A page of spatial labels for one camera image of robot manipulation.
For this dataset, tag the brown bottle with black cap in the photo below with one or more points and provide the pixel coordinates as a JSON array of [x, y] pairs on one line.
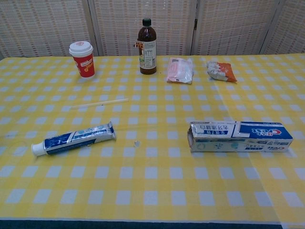
[[147, 35]]

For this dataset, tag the woven folding screen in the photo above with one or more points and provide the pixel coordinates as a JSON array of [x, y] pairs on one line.
[[47, 26]]

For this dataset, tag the blue white toothpaste paper box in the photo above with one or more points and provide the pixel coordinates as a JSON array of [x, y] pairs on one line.
[[240, 138]]

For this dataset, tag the red paper cup white lid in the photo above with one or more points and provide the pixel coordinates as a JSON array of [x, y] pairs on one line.
[[84, 64]]

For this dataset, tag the thin white straw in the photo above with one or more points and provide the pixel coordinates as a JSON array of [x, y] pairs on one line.
[[100, 103]]

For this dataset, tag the pink and clear plastic packet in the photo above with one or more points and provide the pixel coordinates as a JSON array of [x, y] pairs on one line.
[[178, 71]]

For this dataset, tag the orange and white snack packet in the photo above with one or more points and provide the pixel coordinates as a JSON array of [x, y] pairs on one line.
[[221, 71]]

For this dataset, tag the blue and white toothpaste tube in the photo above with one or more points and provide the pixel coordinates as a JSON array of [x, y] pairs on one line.
[[71, 140]]

